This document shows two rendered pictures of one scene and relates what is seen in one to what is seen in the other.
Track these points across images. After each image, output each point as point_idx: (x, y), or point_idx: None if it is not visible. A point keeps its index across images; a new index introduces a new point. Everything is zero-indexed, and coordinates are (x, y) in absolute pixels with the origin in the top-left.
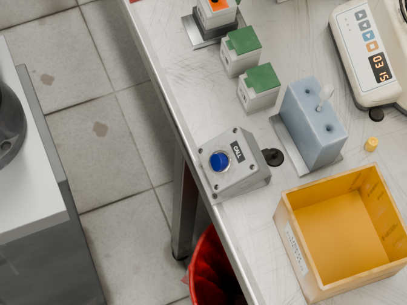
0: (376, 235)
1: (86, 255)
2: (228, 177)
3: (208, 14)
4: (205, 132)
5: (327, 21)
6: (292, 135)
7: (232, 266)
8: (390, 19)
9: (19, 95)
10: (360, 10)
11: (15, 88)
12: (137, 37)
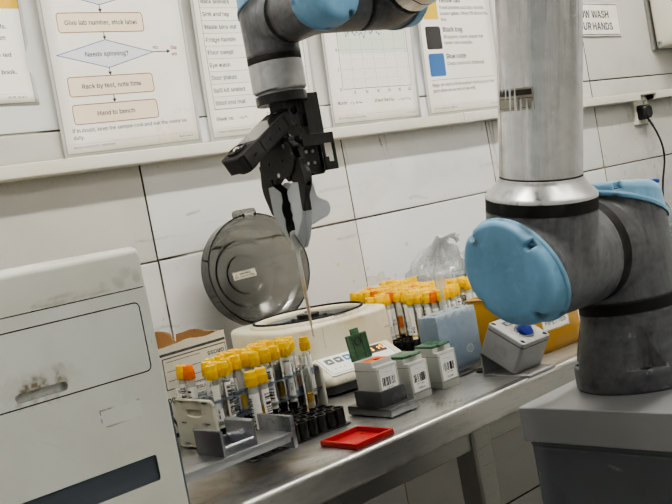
0: None
1: None
2: (532, 327)
3: (391, 361)
4: (495, 383)
5: (331, 398)
6: (461, 360)
7: None
8: (342, 320)
9: (574, 382)
10: (324, 362)
11: (569, 385)
12: (431, 422)
